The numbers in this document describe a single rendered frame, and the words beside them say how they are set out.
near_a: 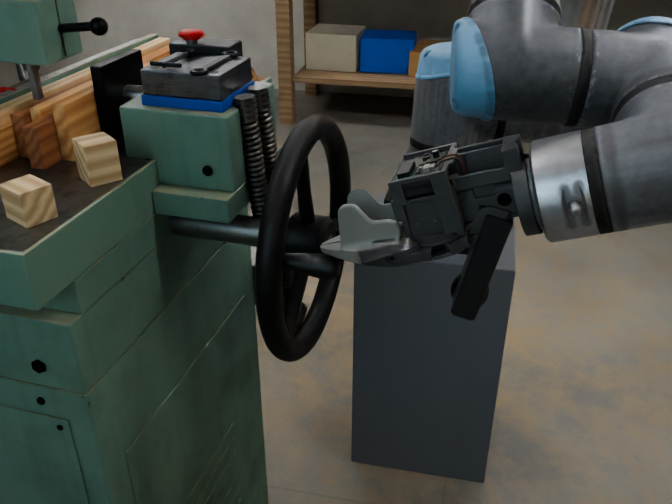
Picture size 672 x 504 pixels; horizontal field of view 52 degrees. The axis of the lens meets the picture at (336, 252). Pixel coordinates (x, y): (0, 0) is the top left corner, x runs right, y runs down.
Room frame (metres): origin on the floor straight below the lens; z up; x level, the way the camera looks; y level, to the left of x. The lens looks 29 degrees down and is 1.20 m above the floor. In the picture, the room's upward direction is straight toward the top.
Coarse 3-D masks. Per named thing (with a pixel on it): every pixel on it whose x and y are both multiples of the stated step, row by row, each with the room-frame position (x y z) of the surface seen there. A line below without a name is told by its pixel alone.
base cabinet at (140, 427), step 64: (192, 320) 0.77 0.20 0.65; (0, 384) 0.58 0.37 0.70; (128, 384) 0.62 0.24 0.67; (192, 384) 0.75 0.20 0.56; (256, 384) 0.95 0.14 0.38; (0, 448) 0.59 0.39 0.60; (64, 448) 0.56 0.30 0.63; (128, 448) 0.60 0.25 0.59; (192, 448) 0.72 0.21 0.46; (256, 448) 0.93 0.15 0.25
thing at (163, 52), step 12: (204, 36) 1.22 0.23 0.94; (168, 48) 1.11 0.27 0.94; (144, 60) 1.03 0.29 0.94; (156, 60) 1.06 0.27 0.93; (0, 132) 0.73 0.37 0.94; (12, 132) 0.74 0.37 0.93; (0, 144) 0.72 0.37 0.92; (12, 144) 0.74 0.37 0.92; (0, 156) 0.72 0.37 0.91; (12, 156) 0.73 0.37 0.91
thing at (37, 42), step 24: (0, 0) 0.77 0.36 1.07; (24, 0) 0.77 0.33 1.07; (48, 0) 0.78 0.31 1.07; (72, 0) 0.82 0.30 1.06; (0, 24) 0.78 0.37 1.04; (24, 24) 0.77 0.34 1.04; (48, 24) 0.78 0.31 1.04; (0, 48) 0.78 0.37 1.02; (24, 48) 0.77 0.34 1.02; (48, 48) 0.77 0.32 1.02; (72, 48) 0.81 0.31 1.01
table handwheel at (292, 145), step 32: (320, 128) 0.72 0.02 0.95; (288, 160) 0.64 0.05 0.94; (288, 192) 0.62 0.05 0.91; (192, 224) 0.74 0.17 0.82; (224, 224) 0.73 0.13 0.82; (256, 224) 0.72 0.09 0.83; (288, 224) 0.70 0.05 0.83; (320, 224) 0.70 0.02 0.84; (256, 256) 0.59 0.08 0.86; (256, 288) 0.58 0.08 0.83; (320, 288) 0.77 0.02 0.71; (288, 320) 0.64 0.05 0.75; (320, 320) 0.72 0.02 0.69; (288, 352) 0.60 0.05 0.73
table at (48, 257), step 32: (64, 160) 0.74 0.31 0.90; (128, 160) 0.74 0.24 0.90; (64, 192) 0.65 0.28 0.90; (96, 192) 0.65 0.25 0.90; (128, 192) 0.68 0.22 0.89; (160, 192) 0.72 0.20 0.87; (192, 192) 0.71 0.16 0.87; (224, 192) 0.71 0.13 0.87; (0, 224) 0.58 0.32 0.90; (64, 224) 0.58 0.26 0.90; (96, 224) 0.62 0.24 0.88; (128, 224) 0.67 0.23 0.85; (0, 256) 0.52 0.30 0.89; (32, 256) 0.53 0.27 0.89; (64, 256) 0.56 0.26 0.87; (96, 256) 0.61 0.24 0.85; (0, 288) 0.53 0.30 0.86; (32, 288) 0.52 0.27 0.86
